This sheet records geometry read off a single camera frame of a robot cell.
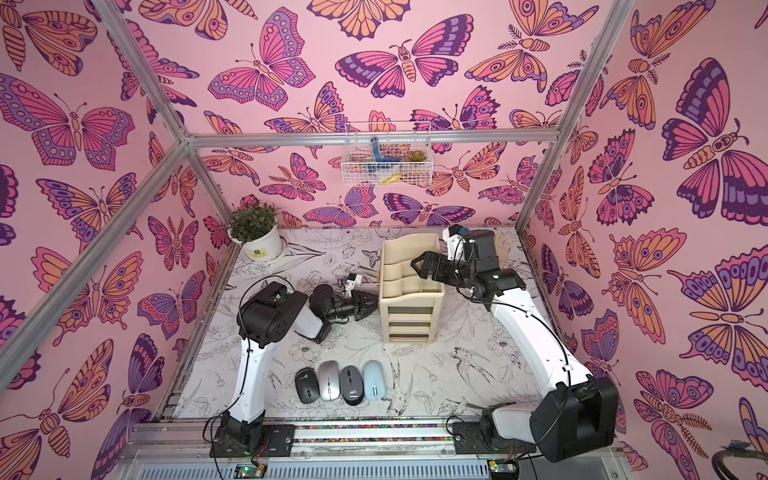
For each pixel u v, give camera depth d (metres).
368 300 0.90
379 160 0.95
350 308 0.88
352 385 0.80
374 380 0.80
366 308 0.89
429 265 0.69
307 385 0.81
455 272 0.66
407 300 0.70
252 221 0.98
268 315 0.60
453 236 0.70
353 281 0.95
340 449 0.73
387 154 0.95
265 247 1.04
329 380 0.81
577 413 0.39
